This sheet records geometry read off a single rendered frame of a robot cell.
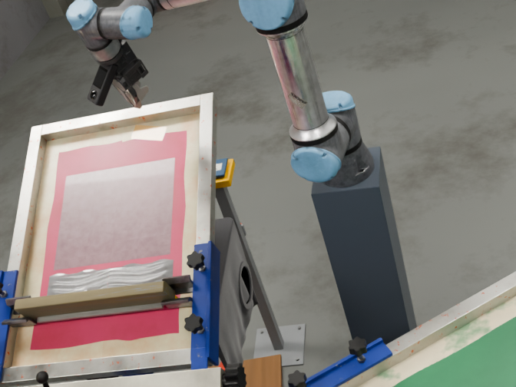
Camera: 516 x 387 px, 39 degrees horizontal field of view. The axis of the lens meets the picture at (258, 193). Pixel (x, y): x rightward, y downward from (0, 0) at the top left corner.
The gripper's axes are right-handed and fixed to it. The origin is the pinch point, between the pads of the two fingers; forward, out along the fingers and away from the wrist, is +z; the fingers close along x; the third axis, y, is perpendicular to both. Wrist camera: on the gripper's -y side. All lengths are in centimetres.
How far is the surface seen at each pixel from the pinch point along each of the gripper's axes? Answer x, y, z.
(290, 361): -17, -12, 147
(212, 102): -8.8, 16.6, 11.5
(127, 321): -33, -44, 18
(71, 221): 3.0, -33.6, 16.0
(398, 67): 86, 186, 223
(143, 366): -47, -49, 16
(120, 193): -3.2, -18.9, 15.9
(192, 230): -29.6, -15.6, 17.1
